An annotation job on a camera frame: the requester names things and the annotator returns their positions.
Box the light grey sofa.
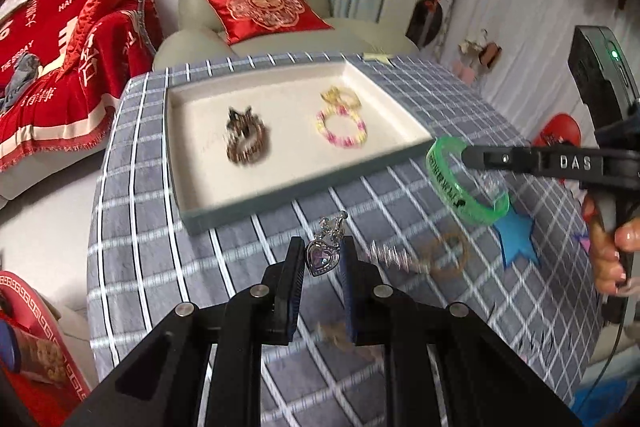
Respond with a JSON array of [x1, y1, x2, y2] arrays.
[[0, 127, 108, 208]]

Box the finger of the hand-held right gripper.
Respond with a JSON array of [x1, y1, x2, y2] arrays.
[[460, 143, 539, 174]]

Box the green translucent bangle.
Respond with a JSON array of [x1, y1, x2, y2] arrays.
[[425, 135, 511, 225]]

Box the red balloon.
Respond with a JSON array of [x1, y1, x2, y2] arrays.
[[532, 114, 583, 158]]

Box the red printed sofa blanket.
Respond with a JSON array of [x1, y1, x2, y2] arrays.
[[0, 0, 163, 172]]

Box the red satin cushion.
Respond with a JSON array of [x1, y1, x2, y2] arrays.
[[47, 0, 113, 72]]

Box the red round patterned tray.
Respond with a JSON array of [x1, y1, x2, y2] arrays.
[[0, 271, 93, 403]]

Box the pink and yellow beaded bracelet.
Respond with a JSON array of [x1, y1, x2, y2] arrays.
[[315, 104, 367, 150]]

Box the jar with blue lid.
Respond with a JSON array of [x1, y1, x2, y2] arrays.
[[0, 322, 68, 388]]

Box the brown spiral hair tie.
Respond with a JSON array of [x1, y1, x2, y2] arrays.
[[225, 114, 271, 165]]

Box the blue star sticker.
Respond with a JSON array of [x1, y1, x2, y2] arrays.
[[492, 209, 541, 268]]

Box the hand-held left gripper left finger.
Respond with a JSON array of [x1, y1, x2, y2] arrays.
[[65, 237, 307, 427]]

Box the grey tray with white inside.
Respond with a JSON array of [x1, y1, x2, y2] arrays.
[[164, 58, 435, 235]]

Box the red embroidered cushion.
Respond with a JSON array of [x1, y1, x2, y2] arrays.
[[204, 0, 335, 46]]

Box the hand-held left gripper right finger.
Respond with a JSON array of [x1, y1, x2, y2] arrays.
[[337, 237, 583, 427]]

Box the hanging wall ornaments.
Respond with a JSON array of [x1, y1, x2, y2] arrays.
[[457, 29, 503, 82]]

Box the person's right hand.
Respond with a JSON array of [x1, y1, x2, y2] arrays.
[[582, 197, 640, 297]]

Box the black hair clip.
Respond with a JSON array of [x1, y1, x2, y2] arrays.
[[226, 105, 257, 142]]

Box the grey clothes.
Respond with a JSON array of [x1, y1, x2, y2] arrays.
[[0, 54, 43, 112]]

